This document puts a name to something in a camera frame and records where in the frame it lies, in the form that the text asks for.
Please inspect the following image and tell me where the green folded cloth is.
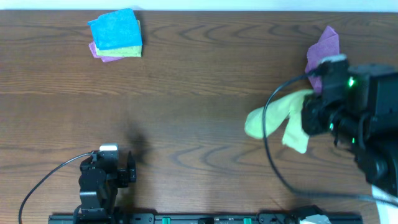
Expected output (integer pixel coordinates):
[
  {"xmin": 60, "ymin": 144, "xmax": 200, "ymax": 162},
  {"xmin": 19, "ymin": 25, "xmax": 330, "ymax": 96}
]
[{"xmin": 95, "ymin": 19, "xmax": 143, "ymax": 58}]

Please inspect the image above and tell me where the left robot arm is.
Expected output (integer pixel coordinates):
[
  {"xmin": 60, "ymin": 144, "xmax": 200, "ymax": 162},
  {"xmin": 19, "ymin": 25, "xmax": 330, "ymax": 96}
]
[{"xmin": 72, "ymin": 151, "xmax": 137, "ymax": 223}]

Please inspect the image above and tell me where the purple crumpled cloth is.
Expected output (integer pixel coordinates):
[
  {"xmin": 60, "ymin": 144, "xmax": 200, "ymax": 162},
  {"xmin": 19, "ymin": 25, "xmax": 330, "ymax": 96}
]
[{"xmin": 304, "ymin": 26, "xmax": 340, "ymax": 94}]

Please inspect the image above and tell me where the blue folded cloth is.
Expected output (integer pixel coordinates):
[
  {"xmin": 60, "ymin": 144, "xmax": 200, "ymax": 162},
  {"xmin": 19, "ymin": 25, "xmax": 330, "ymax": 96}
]
[{"xmin": 88, "ymin": 8, "xmax": 142, "ymax": 50}]

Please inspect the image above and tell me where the purple folded cloth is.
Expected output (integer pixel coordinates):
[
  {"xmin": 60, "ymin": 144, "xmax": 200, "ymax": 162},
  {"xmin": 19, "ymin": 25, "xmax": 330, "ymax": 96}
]
[{"xmin": 88, "ymin": 42, "xmax": 123, "ymax": 63}]

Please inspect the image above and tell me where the light green cloth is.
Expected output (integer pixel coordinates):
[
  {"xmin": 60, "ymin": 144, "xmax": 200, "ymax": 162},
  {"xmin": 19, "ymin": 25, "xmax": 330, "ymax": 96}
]
[{"xmin": 244, "ymin": 90, "xmax": 313, "ymax": 154}]

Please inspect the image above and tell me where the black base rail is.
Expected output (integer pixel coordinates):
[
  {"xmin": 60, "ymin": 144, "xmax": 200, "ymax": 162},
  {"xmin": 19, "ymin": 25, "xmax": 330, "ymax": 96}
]
[{"xmin": 48, "ymin": 213, "xmax": 363, "ymax": 224}]

